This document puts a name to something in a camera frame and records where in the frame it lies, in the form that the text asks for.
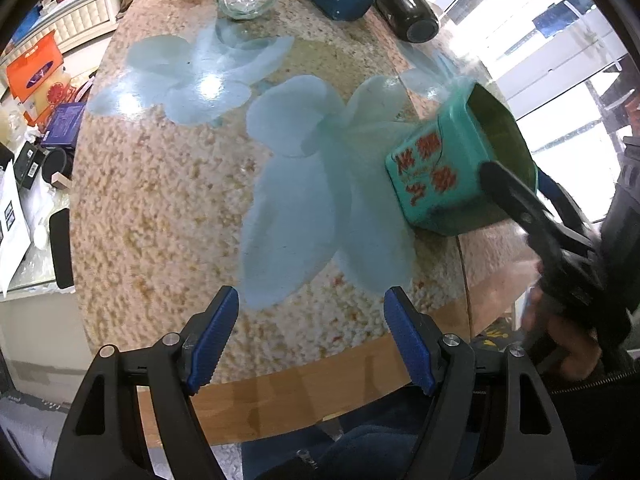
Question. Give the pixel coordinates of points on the person's jeans legs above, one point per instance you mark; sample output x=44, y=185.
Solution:
x=360, y=440

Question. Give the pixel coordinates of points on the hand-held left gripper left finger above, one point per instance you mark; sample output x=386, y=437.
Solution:
x=214, y=341

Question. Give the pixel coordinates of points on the person's right forearm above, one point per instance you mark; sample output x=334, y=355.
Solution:
x=600, y=420

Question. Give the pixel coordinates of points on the white paper sheet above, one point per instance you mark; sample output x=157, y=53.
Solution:
x=11, y=230

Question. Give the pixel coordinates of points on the dark blue box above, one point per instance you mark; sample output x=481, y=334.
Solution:
x=62, y=122

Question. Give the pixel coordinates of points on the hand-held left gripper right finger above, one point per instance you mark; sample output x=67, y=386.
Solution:
x=411, y=345

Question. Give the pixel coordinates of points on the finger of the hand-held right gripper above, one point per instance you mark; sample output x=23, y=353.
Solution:
x=515, y=199
x=562, y=205

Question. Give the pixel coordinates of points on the orange cardboard box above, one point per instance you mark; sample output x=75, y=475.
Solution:
x=37, y=80

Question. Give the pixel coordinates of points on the white tufted furniture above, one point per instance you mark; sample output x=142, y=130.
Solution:
x=75, y=20

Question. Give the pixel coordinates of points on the black box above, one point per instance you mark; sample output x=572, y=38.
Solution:
x=29, y=161

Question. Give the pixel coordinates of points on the teal square cup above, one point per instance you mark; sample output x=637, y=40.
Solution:
x=445, y=180

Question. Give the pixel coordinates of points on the black flat pad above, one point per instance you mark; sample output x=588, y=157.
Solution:
x=60, y=247

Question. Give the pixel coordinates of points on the person's right hand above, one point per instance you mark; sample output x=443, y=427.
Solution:
x=570, y=347

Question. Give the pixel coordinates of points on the black round container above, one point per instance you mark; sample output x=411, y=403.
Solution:
x=54, y=164

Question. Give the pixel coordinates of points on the black cylindrical bottle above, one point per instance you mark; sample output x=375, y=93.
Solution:
x=400, y=2

